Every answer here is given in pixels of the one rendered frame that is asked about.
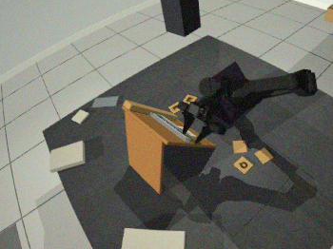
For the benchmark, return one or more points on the cream flat rectangular block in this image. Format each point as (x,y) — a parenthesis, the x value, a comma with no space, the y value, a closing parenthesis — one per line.
(67,157)

